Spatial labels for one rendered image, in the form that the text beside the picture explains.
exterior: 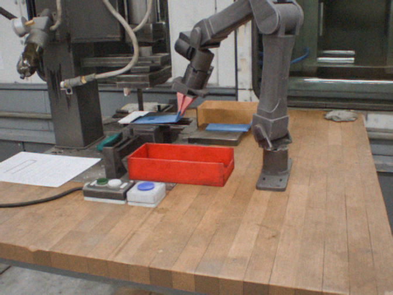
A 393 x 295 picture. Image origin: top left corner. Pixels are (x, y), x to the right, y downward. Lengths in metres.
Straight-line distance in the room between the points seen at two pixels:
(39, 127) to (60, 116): 1.03
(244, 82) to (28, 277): 1.52
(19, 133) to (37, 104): 0.22
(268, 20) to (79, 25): 0.58
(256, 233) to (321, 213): 0.16
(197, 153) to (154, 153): 0.13
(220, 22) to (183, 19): 0.79
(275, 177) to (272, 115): 0.15
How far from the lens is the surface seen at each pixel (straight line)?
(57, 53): 1.34
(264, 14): 0.96
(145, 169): 1.06
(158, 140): 1.23
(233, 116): 1.46
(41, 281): 2.39
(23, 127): 2.49
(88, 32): 1.27
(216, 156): 1.11
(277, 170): 1.04
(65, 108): 1.36
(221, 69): 1.84
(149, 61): 1.22
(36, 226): 0.93
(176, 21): 1.89
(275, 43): 0.96
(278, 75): 0.98
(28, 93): 2.39
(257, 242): 0.79
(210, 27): 1.11
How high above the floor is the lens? 1.32
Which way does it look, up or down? 19 degrees down
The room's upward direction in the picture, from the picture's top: 3 degrees counter-clockwise
